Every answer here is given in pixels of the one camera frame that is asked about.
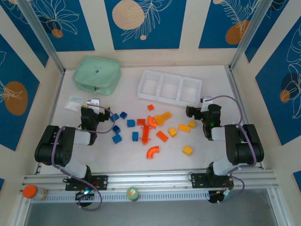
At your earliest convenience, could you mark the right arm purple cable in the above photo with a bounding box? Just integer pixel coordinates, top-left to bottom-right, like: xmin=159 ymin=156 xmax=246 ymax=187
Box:
xmin=206 ymin=94 xmax=258 ymax=204

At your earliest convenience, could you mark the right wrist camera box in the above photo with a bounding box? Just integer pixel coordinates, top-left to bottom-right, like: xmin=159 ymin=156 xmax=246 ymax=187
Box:
xmin=200 ymin=96 xmax=214 ymax=111

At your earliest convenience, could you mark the yellow long lego piece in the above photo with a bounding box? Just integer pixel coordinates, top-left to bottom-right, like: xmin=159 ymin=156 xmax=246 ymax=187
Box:
xmin=154 ymin=112 xmax=172 ymax=125

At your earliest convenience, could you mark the orange-lidded clear jar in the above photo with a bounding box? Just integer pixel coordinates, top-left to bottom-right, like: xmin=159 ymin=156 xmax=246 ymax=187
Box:
xmin=23 ymin=185 xmax=49 ymax=201

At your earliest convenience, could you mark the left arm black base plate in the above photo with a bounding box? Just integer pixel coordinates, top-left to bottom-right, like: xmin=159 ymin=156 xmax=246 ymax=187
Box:
xmin=65 ymin=175 xmax=109 ymax=191

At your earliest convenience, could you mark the aluminium side rail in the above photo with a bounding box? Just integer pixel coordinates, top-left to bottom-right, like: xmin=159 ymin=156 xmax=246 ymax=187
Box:
xmin=227 ymin=65 xmax=263 ymax=169

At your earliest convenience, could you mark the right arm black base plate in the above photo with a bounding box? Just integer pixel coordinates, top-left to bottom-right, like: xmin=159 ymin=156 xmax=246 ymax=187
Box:
xmin=190 ymin=173 xmax=235 ymax=189

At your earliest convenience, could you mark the white slotted cable duct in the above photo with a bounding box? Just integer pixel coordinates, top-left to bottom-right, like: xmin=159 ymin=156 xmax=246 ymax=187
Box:
xmin=30 ymin=190 xmax=210 ymax=203

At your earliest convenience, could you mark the black base connector box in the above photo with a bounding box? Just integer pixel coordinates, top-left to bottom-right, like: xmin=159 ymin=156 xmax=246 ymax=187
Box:
xmin=75 ymin=187 xmax=95 ymax=201
xmin=208 ymin=190 xmax=232 ymax=205

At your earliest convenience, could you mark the mint green zip pouch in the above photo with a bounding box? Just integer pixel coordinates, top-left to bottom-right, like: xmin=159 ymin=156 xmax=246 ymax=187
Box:
xmin=72 ymin=56 xmax=122 ymax=96

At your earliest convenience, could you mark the aluminium corner post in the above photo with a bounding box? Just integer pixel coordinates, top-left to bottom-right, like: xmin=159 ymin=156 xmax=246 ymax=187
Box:
xmin=229 ymin=0 xmax=275 ymax=70
xmin=17 ymin=0 xmax=66 ymax=74

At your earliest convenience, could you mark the orange lattice lego piece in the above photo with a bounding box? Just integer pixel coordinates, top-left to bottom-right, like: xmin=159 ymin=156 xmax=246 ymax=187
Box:
xmin=139 ymin=124 xmax=153 ymax=145

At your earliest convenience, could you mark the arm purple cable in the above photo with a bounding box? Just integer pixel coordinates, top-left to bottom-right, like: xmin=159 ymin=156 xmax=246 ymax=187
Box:
xmin=51 ymin=105 xmax=116 ymax=211
xmin=206 ymin=94 xmax=258 ymax=204

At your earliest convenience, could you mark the small clear plastic bag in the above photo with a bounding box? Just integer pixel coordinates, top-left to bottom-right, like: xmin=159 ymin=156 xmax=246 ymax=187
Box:
xmin=64 ymin=95 xmax=85 ymax=111

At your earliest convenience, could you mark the white three-compartment tray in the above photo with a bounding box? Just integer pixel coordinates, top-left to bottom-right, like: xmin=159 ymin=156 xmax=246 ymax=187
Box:
xmin=137 ymin=69 xmax=203 ymax=106

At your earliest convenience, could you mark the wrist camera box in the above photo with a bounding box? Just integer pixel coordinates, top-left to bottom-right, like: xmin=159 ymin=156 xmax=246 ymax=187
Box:
xmin=200 ymin=96 xmax=214 ymax=111
xmin=86 ymin=98 xmax=101 ymax=109

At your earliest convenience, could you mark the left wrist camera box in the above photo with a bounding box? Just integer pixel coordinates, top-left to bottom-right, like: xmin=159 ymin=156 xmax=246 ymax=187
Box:
xmin=86 ymin=98 xmax=101 ymax=109

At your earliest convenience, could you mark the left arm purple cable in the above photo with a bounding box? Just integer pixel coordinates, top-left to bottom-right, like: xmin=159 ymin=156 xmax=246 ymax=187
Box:
xmin=51 ymin=105 xmax=116 ymax=211

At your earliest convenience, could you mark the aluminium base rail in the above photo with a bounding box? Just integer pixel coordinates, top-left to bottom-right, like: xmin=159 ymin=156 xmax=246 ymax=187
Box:
xmin=22 ymin=168 xmax=278 ymax=192

